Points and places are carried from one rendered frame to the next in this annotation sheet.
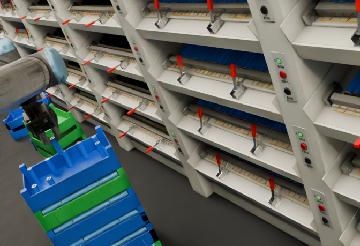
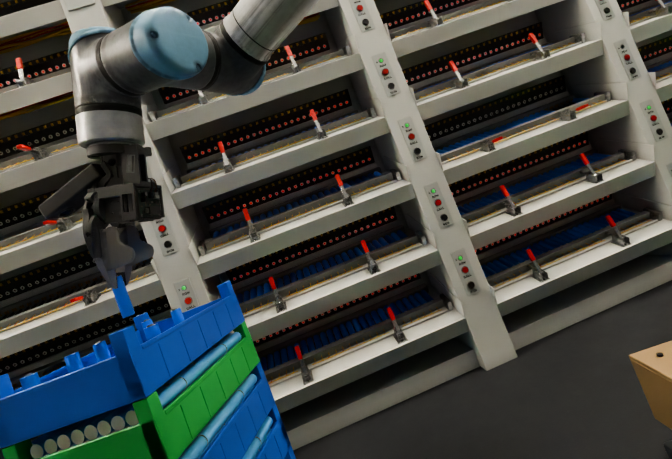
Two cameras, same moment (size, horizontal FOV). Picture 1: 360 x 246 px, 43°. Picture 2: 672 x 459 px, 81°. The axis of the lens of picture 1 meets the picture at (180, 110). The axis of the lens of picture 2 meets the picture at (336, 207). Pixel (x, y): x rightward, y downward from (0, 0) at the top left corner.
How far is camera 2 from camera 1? 133 cm
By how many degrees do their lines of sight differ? 74
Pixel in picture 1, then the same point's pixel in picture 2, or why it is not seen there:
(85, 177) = (212, 324)
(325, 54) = (442, 104)
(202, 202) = not seen: outside the picture
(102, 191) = (234, 361)
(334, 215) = (477, 269)
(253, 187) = (360, 353)
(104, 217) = (246, 426)
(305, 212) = (435, 320)
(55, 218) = (184, 420)
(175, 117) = not seen: hidden behind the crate
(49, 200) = (171, 363)
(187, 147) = not seen: hidden behind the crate
